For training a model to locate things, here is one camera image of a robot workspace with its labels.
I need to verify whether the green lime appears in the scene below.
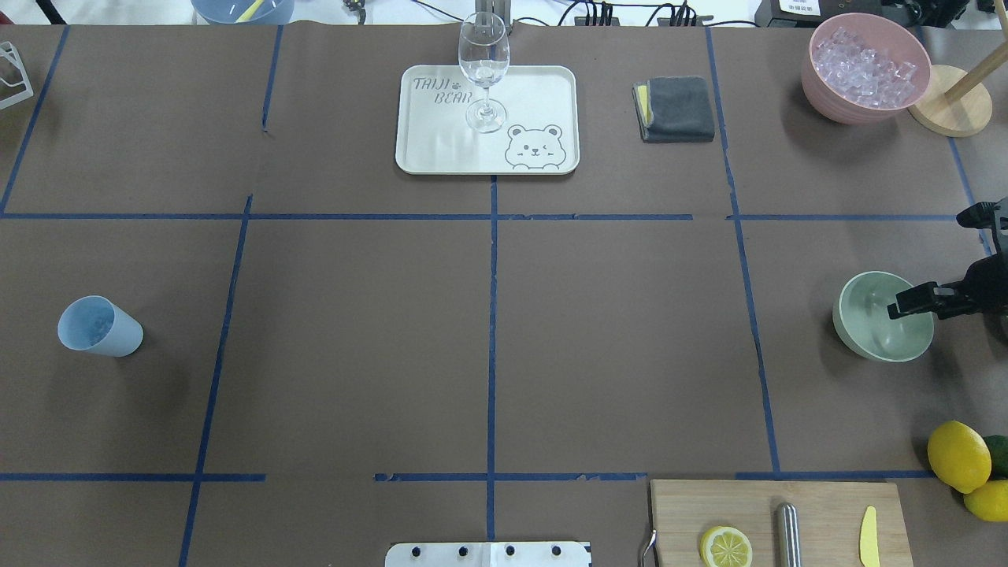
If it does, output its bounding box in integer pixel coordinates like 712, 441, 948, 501
983, 435, 1008, 480

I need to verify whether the blue bowl with fork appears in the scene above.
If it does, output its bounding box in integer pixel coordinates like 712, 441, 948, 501
190, 1, 295, 25

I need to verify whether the grey folded cloth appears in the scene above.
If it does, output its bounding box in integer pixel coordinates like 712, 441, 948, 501
632, 76, 715, 143

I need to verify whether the wooden cutting board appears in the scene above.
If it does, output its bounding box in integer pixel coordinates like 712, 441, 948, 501
650, 480, 914, 566

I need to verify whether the white wire cup rack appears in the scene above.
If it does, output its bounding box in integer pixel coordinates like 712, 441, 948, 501
1, 42, 35, 110

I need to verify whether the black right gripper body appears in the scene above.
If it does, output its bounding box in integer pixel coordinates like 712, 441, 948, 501
955, 198, 1007, 315

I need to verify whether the yellow plastic knife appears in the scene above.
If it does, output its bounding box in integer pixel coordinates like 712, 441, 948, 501
859, 505, 880, 567

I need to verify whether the lemon half slice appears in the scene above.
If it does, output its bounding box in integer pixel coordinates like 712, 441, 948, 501
699, 525, 754, 567

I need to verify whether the cream bear tray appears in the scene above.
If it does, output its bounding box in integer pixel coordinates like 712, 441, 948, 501
395, 65, 580, 175

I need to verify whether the clear wine glass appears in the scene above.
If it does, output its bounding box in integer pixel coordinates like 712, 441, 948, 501
458, 11, 510, 133

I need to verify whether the pink bowl with ice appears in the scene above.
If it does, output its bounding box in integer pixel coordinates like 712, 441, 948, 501
802, 12, 932, 125

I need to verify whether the yellow lemon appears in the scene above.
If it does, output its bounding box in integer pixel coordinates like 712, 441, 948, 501
926, 421, 992, 495
962, 480, 1008, 523

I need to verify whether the mint green bowl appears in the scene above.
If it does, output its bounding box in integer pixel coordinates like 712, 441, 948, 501
832, 272, 935, 363

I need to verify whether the light blue plastic cup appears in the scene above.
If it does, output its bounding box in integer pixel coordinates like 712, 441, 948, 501
57, 295, 144, 358

